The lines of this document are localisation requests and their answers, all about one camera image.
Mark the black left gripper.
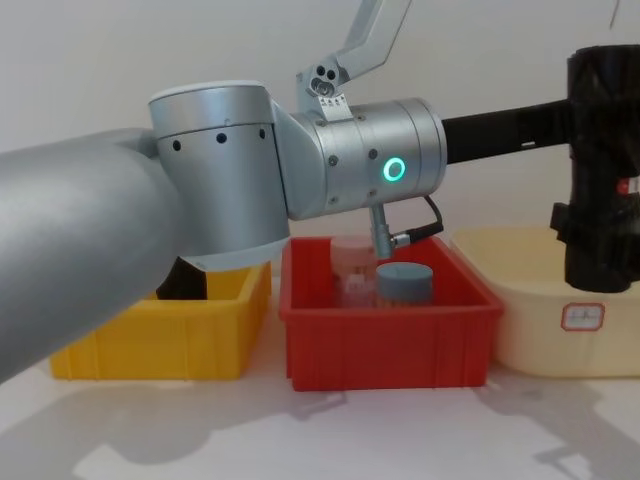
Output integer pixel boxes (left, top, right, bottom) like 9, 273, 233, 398
438, 98, 572, 167

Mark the jar with grey lid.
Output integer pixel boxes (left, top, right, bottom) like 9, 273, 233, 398
375, 263, 434, 307

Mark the cream plastic basin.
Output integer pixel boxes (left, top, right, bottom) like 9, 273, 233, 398
449, 227, 640, 379

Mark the white label with red border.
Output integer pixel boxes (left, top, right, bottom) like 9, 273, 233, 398
561, 302, 606, 333

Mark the clear jar with pink lid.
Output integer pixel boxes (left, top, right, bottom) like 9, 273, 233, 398
331, 238, 379, 306

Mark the red plastic bin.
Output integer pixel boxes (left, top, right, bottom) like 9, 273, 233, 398
277, 235, 504, 392

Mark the black object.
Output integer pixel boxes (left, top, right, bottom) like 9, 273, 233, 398
155, 254, 209, 302

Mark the yellow plastic bin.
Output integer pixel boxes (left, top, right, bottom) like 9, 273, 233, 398
49, 261, 273, 382

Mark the dark cable with silver plug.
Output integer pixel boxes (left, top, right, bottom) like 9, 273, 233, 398
368, 193, 445, 260

